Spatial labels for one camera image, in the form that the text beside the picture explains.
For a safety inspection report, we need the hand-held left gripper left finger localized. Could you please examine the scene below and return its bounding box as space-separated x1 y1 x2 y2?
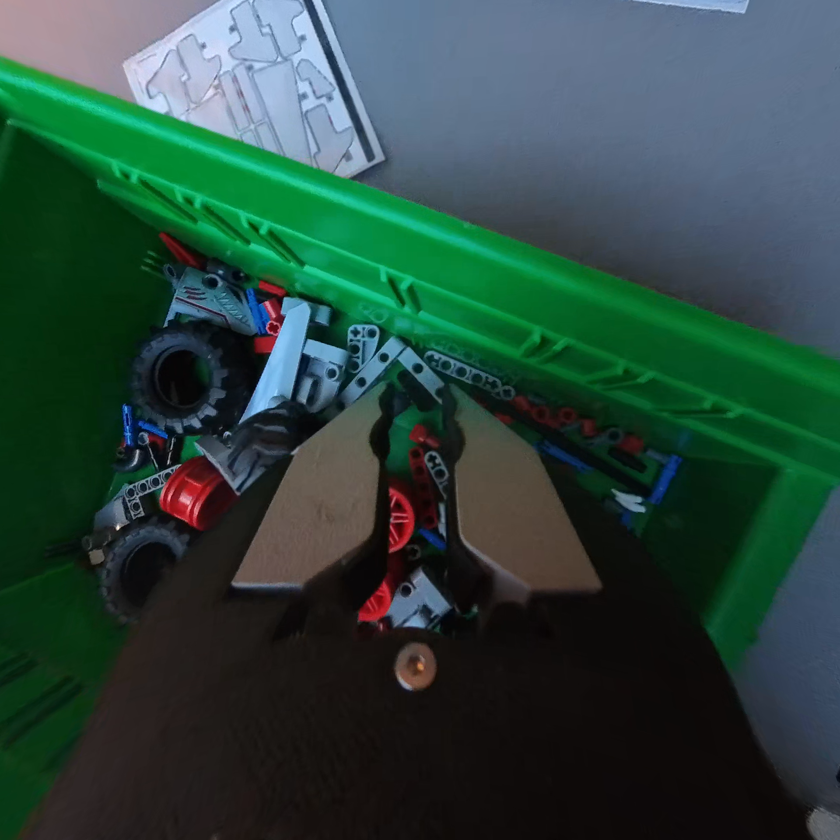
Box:
231 383 396 622

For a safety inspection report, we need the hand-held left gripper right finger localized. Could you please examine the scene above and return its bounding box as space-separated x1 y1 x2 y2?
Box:
441 386 603 631

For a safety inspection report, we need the pile of small lego pieces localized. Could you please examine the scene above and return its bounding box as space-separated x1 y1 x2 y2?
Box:
81 232 685 636

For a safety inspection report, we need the green plastic bin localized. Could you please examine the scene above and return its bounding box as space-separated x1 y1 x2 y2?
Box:
0 56 840 840

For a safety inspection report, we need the red lego wheel hub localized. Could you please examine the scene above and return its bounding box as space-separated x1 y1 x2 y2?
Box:
159 457 241 532
357 576 396 622
386 478 416 553

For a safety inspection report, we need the long light grey lego panel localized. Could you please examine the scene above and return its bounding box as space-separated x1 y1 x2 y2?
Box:
239 298 314 425

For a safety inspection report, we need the grey printed lego panel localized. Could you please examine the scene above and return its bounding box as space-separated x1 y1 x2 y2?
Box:
163 265 258 337

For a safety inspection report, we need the small black rubber tyre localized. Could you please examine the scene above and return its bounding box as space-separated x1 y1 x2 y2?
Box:
97 517 193 626
129 325 254 435

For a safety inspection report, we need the white sticker sheet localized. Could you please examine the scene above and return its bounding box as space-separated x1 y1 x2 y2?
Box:
122 0 387 180

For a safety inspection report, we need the white paper sheet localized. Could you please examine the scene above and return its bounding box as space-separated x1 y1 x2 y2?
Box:
646 0 751 14

